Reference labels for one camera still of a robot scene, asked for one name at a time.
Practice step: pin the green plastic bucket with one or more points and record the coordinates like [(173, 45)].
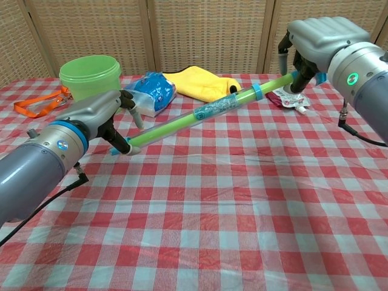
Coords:
[(88, 82)]

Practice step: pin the woven bamboo folding screen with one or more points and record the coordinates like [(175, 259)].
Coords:
[(200, 33)]

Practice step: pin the toy water squirter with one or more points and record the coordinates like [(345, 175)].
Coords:
[(194, 116)]

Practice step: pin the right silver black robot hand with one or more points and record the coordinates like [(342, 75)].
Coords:
[(318, 39)]

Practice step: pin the blue tissue pack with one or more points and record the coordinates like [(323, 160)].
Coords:
[(154, 94)]

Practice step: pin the white red drink pouch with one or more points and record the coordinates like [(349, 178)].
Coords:
[(289, 101)]

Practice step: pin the red white checkered tablecloth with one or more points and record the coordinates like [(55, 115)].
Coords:
[(212, 227)]

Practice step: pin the yellow cloth black trim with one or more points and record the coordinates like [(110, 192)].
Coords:
[(203, 83)]

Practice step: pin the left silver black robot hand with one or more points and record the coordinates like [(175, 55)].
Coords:
[(94, 113)]

